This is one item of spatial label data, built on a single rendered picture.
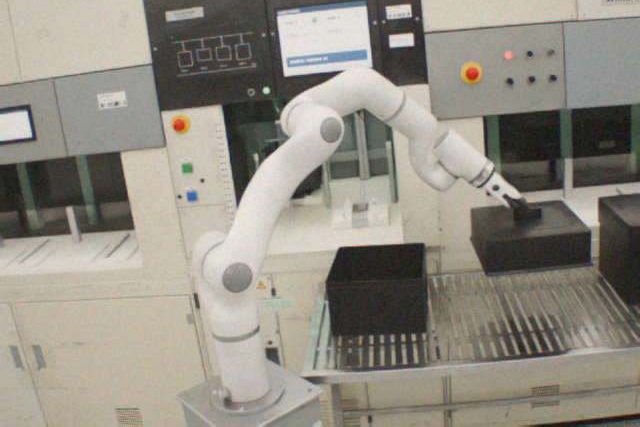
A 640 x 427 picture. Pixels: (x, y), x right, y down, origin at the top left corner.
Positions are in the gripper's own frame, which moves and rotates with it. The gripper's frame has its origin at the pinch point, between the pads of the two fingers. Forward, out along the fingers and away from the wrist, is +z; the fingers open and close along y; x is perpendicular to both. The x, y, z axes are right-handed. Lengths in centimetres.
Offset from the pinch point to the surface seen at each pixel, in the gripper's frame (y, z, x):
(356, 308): -5, -19, 51
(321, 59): 37, -69, 7
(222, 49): 37, -96, 25
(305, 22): 37, -80, 1
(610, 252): 11.8, 35.9, -6.8
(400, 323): -6.7, -6.7, 46.1
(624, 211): 7.8, 27.5, -18.8
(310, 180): 89, -41, 54
